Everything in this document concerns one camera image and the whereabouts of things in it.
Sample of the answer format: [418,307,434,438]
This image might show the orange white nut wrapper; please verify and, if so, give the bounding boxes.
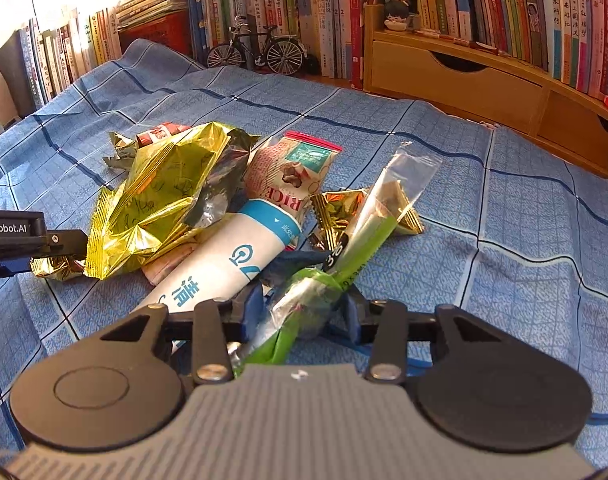
[135,121,193,148]

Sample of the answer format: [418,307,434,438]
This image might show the large black book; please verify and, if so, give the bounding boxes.
[0,30,35,121]

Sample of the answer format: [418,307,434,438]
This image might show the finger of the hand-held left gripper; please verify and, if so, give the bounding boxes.
[45,229,89,260]

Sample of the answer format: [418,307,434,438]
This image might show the black model bicycle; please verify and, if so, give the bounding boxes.
[206,15,307,72]

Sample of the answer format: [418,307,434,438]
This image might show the red crate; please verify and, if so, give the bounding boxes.
[118,10,192,61]

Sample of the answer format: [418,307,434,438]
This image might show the green gold foil wrapper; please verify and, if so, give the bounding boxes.
[103,131,141,171]

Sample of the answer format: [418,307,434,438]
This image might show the white blue paper tube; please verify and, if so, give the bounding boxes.
[146,199,303,322]

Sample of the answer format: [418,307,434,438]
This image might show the blue checked cloth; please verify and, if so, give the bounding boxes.
[0,37,608,466]

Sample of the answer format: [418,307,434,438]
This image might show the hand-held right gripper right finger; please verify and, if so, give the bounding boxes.
[340,290,510,386]

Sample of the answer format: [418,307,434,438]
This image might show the dark blue wrapper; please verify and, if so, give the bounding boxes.
[264,250,331,288]

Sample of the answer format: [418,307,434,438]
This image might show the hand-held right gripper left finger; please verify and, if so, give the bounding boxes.
[99,284,265,386]

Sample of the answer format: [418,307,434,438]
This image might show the wooden drawer organizer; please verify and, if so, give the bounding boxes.
[364,27,608,178]

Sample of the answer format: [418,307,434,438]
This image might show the red white cracker wrapper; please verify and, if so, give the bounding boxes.
[244,130,343,213]

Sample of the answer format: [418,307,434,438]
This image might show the large gold foil bag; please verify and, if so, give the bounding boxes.
[84,121,262,280]

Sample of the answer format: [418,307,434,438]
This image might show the clear green plastic wrapper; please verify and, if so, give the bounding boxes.
[234,141,443,376]

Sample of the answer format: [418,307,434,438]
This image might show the small gold foil wrapper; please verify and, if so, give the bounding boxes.
[30,254,87,282]
[309,187,425,252]

